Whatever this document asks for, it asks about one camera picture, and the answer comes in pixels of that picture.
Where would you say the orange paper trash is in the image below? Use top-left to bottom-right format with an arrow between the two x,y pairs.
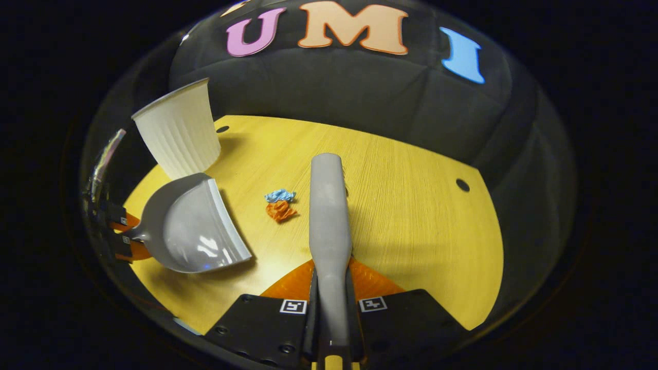
265,200 -> 299,223

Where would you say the white paper cup garbage bin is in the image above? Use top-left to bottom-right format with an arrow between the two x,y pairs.
131,78 -> 222,180

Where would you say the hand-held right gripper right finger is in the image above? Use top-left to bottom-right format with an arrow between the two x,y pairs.
347,257 -> 466,368

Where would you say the small grey broom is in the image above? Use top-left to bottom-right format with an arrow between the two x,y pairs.
307,153 -> 354,368

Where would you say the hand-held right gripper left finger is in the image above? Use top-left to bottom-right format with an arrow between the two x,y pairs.
205,258 -> 319,369

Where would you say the grey dustpan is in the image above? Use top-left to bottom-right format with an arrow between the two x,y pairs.
122,173 -> 253,274

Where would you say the blue paper trash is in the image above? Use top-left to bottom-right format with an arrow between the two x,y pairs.
264,189 -> 297,204

